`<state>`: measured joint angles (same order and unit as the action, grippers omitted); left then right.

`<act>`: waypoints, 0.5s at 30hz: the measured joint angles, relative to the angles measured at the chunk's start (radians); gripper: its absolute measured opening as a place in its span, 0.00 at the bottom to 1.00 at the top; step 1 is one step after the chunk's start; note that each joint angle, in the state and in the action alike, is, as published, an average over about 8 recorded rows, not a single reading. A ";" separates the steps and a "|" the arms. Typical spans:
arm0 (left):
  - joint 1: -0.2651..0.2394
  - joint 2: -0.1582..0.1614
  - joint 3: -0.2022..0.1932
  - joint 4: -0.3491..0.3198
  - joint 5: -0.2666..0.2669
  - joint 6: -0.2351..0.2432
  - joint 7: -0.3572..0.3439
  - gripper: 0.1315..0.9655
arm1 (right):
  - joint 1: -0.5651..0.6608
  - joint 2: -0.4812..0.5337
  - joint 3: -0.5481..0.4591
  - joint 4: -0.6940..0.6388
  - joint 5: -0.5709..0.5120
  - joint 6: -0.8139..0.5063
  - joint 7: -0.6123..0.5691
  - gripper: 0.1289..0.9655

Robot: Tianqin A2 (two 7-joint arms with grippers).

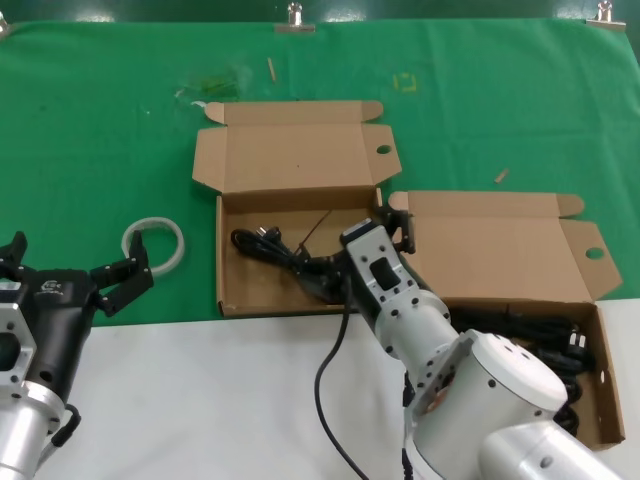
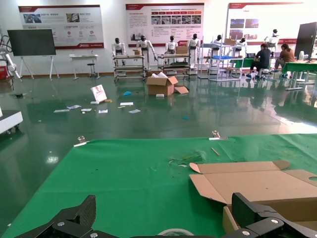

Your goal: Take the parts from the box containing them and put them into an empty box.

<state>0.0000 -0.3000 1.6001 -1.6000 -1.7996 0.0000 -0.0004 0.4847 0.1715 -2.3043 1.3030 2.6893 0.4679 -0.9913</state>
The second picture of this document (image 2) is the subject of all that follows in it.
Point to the white wheeled machine base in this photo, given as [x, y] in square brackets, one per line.
[10, 119]

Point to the empty open cardboard box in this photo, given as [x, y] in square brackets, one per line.
[247, 183]

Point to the small white flat box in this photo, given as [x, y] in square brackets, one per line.
[160, 95]

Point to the white metal shelving rack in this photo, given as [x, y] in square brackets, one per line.
[199, 59]

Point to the seated person in black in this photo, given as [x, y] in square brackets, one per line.
[262, 58]

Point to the crumpled clear plastic wrapper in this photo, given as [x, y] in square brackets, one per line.
[188, 158]

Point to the grey metal shelving rack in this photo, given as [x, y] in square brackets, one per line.
[224, 58]

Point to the small closed cardboard box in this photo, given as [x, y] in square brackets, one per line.
[230, 41]
[182, 50]
[136, 52]

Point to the metal work cart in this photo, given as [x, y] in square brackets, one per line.
[128, 57]
[173, 55]

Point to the small wooden stick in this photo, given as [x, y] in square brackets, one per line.
[215, 151]

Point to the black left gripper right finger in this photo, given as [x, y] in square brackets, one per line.
[244, 210]

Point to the white industrial robot arm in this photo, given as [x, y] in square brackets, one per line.
[11, 64]

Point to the black stool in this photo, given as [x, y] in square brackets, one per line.
[91, 65]

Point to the paper sheet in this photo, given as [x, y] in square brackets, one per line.
[134, 111]
[126, 103]
[103, 111]
[74, 107]
[86, 109]
[62, 110]

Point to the small white desk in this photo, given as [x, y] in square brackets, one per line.
[84, 57]

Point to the tall black screen panel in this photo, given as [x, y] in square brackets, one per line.
[305, 39]

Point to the black display on stand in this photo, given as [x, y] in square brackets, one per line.
[32, 42]

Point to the blue plastic item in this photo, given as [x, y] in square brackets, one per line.
[127, 93]

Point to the clear adhesive tape roll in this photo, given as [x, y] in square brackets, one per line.
[173, 231]

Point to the large open cardboard box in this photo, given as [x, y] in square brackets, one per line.
[159, 86]

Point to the green topped work table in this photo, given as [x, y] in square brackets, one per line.
[299, 66]

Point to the white red wall info board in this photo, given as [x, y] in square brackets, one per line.
[163, 24]
[260, 15]
[62, 29]

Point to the green table cloth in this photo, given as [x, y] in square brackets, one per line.
[123, 173]

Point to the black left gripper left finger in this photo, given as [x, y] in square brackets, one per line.
[88, 210]

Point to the red box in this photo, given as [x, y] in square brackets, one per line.
[3, 73]

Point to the white humanoid robot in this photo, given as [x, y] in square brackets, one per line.
[143, 44]
[194, 43]
[218, 41]
[272, 38]
[118, 47]
[241, 44]
[171, 45]

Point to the metal binder clip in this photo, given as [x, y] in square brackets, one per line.
[81, 140]
[216, 135]

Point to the seated person in brown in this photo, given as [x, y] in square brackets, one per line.
[287, 55]

